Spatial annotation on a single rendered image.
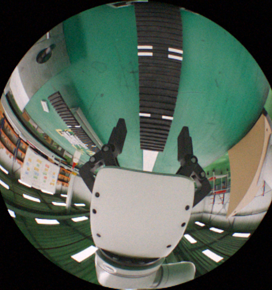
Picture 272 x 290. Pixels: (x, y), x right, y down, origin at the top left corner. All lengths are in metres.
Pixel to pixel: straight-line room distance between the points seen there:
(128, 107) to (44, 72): 0.17
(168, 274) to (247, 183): 0.27
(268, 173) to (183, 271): 0.33
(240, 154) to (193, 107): 0.23
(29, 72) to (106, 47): 0.11
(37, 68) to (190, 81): 0.21
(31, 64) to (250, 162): 0.45
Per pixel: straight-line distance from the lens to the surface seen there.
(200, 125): 0.22
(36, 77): 0.15
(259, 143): 0.30
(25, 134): 1.61
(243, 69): 0.20
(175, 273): 0.18
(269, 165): 0.38
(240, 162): 0.33
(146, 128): 0.16
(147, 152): 0.26
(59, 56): 0.18
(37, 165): 3.11
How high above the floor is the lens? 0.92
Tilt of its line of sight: 27 degrees down
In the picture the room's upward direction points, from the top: 169 degrees counter-clockwise
